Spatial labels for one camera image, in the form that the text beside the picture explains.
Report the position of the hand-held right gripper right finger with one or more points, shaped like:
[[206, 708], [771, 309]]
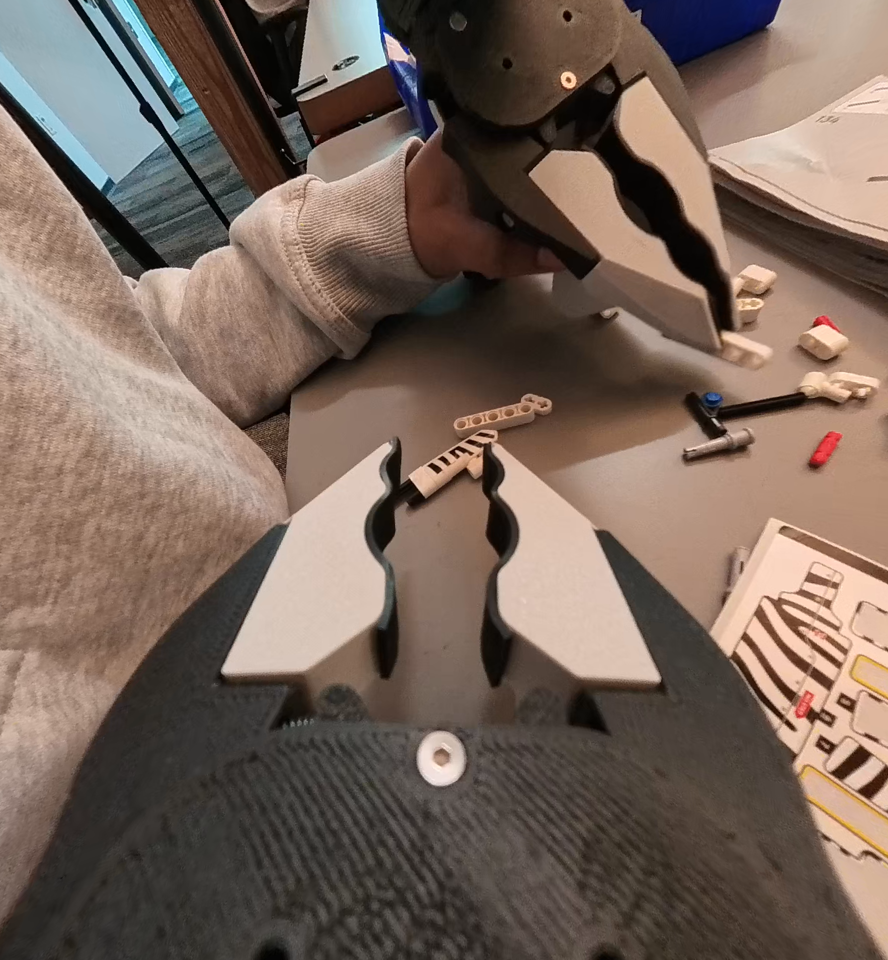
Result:
[[564, 600]]

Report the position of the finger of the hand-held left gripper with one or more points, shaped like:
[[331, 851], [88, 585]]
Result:
[[616, 232], [673, 150]]

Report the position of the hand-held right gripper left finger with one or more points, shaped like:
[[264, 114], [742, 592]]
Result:
[[316, 592]]

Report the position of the white lego connector piece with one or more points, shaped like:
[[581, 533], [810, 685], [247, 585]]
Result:
[[745, 351]]

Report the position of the zebra striped lego piece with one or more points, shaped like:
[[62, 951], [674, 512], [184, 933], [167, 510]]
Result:
[[451, 461]]

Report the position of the person's left forearm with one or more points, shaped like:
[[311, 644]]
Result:
[[294, 277]]

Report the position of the lego instruction booklet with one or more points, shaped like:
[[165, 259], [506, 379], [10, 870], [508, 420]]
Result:
[[811, 165]]

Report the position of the scattered small white lego pieces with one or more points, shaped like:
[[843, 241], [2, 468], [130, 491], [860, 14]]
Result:
[[755, 279]]

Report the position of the small grey lego piece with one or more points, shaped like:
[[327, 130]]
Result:
[[736, 570]]

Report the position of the blue lego pin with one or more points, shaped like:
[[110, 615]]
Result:
[[710, 400]]

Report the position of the long white lego beam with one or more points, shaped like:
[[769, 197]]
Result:
[[500, 416]]

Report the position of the grey lego pin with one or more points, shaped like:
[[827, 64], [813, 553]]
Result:
[[718, 444]]

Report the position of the black lego axle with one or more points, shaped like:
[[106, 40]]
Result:
[[759, 405]]

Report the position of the small red lego pin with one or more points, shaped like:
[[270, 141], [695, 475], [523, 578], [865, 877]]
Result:
[[825, 448], [823, 322]]

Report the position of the person's left hand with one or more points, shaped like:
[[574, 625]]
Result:
[[451, 232]]

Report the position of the blue plastic bin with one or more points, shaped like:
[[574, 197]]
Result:
[[699, 26]]

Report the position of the person's grey hoodie torso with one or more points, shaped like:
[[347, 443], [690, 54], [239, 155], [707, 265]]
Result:
[[76, 487]]

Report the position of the zebra sticker sheet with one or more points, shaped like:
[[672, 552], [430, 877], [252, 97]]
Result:
[[826, 675]]

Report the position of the brown wooden desk leg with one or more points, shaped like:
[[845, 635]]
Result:
[[211, 82]]

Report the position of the black stand legs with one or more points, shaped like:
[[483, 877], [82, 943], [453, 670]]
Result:
[[166, 142]]

